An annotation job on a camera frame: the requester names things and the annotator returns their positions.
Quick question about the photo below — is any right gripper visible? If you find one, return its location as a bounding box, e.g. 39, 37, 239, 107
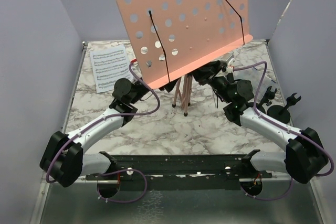
186, 60, 233, 104

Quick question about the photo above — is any sheet music page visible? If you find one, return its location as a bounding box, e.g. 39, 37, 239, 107
90, 45, 133, 93

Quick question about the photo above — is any pink music stand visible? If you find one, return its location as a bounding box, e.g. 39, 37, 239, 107
115, 0, 254, 117

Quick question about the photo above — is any black stand of white microphone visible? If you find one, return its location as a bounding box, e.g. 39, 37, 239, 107
256, 86, 277, 113

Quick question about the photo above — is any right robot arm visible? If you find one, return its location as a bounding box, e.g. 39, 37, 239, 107
192, 60, 332, 184

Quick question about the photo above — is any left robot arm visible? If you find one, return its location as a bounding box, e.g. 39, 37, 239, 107
39, 78, 154, 187

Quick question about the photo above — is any clear plastic parts box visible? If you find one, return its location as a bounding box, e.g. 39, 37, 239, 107
252, 65, 277, 86

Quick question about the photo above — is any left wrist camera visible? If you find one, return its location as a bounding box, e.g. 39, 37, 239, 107
130, 59, 142, 77

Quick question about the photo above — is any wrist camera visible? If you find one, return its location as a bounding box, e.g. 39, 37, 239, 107
130, 59, 142, 77
220, 52, 235, 74

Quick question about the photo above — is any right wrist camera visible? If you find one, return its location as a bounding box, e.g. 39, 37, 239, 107
220, 52, 235, 74

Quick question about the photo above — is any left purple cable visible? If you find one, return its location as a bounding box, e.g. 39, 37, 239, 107
46, 60, 161, 205

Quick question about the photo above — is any black mounting rail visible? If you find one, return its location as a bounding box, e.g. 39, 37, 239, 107
52, 152, 297, 190

